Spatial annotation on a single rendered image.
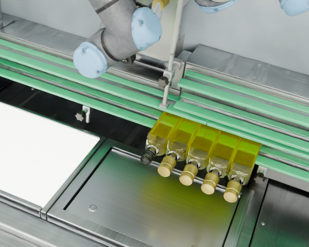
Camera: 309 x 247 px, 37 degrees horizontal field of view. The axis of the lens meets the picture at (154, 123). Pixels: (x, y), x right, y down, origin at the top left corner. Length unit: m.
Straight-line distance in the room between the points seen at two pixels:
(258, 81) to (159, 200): 0.42
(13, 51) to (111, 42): 0.63
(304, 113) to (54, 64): 0.75
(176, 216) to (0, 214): 0.44
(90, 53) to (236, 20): 0.53
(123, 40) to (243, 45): 0.52
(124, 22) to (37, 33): 0.70
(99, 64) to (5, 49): 0.63
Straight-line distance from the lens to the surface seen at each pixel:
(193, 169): 1.15
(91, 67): 0.96
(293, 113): 1.21
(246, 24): 1.33
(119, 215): 1.20
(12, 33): 1.58
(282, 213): 1.37
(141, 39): 0.91
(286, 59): 1.36
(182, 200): 1.26
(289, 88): 1.27
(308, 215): 1.39
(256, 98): 1.23
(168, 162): 1.14
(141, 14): 0.90
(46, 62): 1.45
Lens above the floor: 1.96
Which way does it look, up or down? 49 degrees down
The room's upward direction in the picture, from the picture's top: 145 degrees counter-clockwise
